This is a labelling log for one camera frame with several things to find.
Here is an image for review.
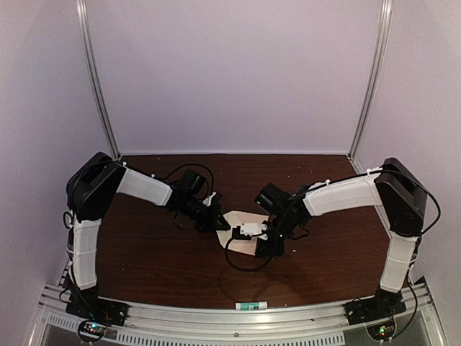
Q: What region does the left aluminium frame post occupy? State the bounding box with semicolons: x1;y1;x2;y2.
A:
75;0;121;159

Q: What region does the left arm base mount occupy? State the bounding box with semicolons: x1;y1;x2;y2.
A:
66;285;128;327

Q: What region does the right aluminium frame post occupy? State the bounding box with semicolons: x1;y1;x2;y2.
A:
348;0;393;161

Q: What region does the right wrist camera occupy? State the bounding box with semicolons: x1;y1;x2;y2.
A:
232;223;268;241

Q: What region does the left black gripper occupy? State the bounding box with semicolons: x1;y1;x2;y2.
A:
182;196;231;234

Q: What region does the green white glue stick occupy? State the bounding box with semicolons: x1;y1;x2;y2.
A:
235;301;268;311

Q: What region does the aluminium frame post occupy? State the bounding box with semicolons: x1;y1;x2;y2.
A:
348;0;393;161
75;0;121;159

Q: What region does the beige envelope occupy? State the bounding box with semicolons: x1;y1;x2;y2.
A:
216;210;269;256

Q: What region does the aluminium front rail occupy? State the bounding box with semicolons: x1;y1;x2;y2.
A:
25;284;447;345

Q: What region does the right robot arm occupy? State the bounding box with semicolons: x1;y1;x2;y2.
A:
255;157;428;319

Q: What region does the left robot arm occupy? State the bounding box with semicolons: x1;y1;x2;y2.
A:
66;152;231;320

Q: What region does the left black cable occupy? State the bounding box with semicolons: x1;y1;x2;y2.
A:
61;164;214;231

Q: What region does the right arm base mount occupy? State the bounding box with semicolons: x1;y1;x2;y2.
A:
344;288;406;325

